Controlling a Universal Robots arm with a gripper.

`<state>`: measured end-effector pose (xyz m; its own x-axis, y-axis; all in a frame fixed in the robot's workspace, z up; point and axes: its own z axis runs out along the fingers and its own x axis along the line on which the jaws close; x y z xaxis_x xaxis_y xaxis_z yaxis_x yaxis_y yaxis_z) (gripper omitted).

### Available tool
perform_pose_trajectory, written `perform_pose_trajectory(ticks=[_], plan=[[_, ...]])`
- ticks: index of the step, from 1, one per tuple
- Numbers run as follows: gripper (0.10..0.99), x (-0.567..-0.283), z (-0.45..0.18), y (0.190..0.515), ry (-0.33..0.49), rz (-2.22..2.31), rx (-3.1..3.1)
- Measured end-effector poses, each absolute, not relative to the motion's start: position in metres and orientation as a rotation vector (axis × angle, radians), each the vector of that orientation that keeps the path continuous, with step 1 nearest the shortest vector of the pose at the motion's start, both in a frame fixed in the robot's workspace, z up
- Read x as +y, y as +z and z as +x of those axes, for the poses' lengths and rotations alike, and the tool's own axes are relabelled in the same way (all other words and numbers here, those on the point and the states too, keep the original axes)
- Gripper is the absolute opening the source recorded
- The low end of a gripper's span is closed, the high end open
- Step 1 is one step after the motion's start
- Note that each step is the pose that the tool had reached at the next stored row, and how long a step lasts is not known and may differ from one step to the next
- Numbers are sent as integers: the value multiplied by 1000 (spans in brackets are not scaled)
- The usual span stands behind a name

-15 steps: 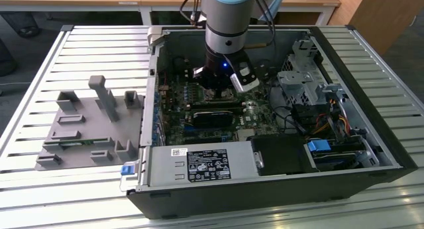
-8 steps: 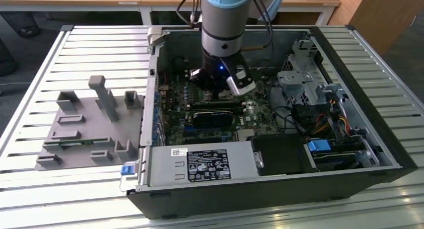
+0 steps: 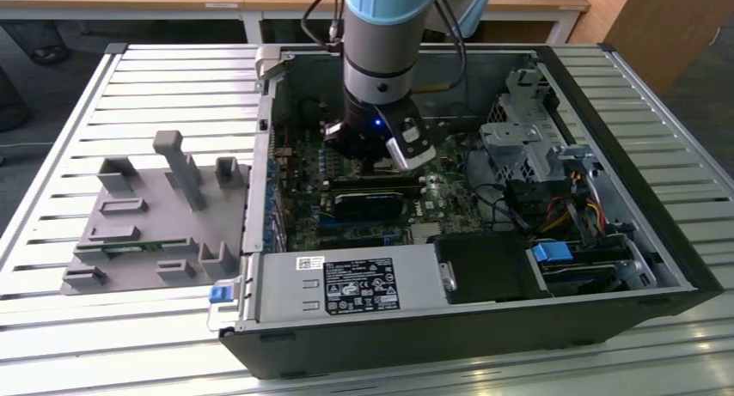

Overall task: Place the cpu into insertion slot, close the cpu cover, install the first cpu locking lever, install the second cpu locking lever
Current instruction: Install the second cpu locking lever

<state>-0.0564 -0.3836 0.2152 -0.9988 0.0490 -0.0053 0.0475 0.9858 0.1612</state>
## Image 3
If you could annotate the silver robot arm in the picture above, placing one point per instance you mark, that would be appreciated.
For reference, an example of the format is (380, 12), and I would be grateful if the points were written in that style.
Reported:
(380, 48)

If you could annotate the black graphics card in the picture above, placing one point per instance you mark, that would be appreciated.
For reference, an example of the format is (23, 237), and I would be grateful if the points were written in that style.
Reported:
(367, 205)

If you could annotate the green motherboard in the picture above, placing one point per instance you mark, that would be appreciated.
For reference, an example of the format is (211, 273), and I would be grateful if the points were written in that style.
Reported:
(447, 190)

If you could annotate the silver chipset heat sink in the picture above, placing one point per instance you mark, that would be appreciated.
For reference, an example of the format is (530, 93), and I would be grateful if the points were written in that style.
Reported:
(426, 233)

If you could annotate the silver metal drive cage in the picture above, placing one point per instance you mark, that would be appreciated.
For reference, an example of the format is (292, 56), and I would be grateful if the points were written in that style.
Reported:
(515, 147)

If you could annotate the silver power supply unit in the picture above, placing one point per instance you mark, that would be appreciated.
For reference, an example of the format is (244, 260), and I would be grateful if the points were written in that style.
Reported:
(287, 284)

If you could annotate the grey parts rack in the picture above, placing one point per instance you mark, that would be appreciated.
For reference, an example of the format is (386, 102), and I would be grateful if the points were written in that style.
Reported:
(148, 198)

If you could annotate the blue disk carrier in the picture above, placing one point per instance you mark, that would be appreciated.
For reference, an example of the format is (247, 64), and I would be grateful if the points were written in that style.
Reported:
(551, 253)

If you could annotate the blue case latch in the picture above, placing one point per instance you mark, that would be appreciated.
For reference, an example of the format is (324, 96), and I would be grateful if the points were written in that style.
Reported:
(219, 295)

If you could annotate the green RAM stick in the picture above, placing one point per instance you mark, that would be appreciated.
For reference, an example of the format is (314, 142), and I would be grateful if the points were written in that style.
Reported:
(148, 245)

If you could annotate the black open PC case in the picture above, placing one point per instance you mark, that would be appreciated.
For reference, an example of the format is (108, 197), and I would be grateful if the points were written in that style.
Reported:
(402, 349)

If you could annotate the brown wooden cabinet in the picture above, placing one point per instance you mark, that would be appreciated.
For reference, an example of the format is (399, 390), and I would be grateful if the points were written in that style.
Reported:
(659, 26)

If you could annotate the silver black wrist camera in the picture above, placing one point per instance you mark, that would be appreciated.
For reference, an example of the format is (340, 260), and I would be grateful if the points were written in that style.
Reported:
(414, 147)

